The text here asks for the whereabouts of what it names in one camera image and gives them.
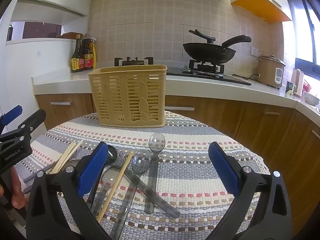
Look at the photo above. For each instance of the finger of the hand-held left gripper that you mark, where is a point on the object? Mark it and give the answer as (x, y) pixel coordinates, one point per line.
(11, 114)
(33, 121)

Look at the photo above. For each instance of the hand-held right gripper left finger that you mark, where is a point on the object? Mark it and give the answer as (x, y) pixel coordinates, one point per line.
(92, 170)

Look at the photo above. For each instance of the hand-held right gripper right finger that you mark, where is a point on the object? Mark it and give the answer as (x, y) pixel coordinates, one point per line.
(222, 167)

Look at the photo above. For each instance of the clear grey plastic spoon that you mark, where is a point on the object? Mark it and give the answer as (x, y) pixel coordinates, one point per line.
(160, 200)
(157, 141)
(110, 178)
(142, 161)

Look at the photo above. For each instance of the beige plastic utensil basket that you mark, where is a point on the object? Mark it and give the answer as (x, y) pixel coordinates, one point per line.
(127, 95)

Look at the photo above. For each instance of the person's left hand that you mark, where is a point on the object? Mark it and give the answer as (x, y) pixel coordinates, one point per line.
(17, 195)

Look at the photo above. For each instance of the striped woven tablecloth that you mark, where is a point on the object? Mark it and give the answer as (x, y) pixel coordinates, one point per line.
(187, 160)

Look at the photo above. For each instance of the white kitchen countertop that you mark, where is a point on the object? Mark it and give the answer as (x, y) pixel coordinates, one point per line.
(62, 78)

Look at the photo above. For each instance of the wooden base cabinets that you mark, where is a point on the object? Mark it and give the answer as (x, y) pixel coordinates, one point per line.
(262, 135)

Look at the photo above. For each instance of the red label sauce bottle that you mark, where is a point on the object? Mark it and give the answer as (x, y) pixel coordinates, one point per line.
(88, 55)

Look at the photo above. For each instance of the black gas stove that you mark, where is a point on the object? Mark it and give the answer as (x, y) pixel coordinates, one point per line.
(212, 76)

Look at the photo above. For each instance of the brown wooden board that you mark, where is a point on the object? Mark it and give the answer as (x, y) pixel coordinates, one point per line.
(71, 35)

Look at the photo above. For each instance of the dark printed mug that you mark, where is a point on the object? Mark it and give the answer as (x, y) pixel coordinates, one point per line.
(290, 87)

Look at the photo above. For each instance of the steel pot with lid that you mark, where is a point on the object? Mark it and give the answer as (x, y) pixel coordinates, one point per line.
(270, 72)

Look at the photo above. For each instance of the black wok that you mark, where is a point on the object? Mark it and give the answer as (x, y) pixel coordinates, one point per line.
(207, 52)

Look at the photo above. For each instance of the red container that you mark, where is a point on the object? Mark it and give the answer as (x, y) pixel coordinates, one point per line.
(307, 86)

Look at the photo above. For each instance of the black spatula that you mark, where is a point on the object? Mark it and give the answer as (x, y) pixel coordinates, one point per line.
(202, 35)

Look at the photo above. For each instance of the dark framed window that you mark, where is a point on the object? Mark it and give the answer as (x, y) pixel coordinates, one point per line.
(307, 30)

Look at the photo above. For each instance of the white wall outlet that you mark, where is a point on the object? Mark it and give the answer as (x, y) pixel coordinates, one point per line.
(256, 51)

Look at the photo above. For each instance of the orange wall cabinet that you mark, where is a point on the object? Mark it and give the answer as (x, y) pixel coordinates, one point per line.
(260, 5)

